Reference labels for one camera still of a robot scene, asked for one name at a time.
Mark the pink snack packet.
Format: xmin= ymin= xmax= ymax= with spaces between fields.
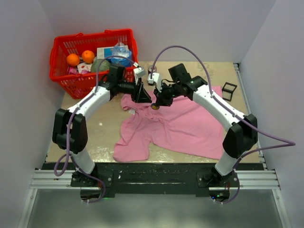
xmin=67 ymin=67 xmax=78 ymax=75

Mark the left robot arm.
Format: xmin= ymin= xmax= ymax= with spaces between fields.
xmin=52 ymin=65 xmax=152 ymax=186

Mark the white red small package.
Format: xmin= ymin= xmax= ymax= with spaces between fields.
xmin=77 ymin=62 xmax=92 ymax=74

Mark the white blue carton box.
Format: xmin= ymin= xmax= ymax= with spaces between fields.
xmin=96 ymin=46 xmax=130 ymax=60

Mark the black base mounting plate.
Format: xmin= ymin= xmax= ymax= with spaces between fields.
xmin=71 ymin=163 xmax=240 ymax=201

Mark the pink t-shirt garment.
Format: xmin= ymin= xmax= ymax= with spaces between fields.
xmin=114 ymin=95 xmax=223 ymax=162

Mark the right orange fruit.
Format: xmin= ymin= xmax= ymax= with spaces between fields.
xmin=82 ymin=50 xmax=95 ymax=64

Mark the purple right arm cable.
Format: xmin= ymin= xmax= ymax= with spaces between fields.
xmin=152 ymin=45 xmax=296 ymax=205

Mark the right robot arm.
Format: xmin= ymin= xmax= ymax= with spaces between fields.
xmin=149 ymin=64 xmax=258 ymax=187

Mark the orange fruit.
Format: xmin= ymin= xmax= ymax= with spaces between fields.
xmin=82 ymin=50 xmax=95 ymax=64
xmin=66 ymin=53 xmax=80 ymax=67

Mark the green melon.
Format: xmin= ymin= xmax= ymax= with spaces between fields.
xmin=91 ymin=59 xmax=111 ymax=73

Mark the aluminium rail frame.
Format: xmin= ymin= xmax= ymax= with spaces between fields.
xmin=18 ymin=62 xmax=292 ymax=228

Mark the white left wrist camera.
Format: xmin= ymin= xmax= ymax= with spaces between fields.
xmin=133 ymin=66 xmax=146 ymax=78

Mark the red plastic shopping basket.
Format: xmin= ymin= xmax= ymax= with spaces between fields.
xmin=49 ymin=28 xmax=138 ymax=99

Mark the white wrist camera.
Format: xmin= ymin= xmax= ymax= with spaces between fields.
xmin=133 ymin=66 xmax=146 ymax=78
xmin=147 ymin=73 xmax=161 ymax=86

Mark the black square frame stand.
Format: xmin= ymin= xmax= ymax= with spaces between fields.
xmin=222 ymin=82 xmax=237 ymax=102

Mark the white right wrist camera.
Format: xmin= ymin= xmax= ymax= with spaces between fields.
xmin=147 ymin=73 xmax=161 ymax=86

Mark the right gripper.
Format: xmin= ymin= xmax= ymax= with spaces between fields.
xmin=154 ymin=81 xmax=181 ymax=107

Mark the blue plastic bag pack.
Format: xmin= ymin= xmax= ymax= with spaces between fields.
xmin=111 ymin=42 xmax=132 ymax=67

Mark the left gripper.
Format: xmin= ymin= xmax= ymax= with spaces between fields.
xmin=118 ymin=77 xmax=152 ymax=104

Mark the energy drink can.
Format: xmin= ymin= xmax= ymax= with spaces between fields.
xmin=148 ymin=65 xmax=157 ymax=74

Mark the left orange fruit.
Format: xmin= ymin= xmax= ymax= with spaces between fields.
xmin=66 ymin=53 xmax=80 ymax=67

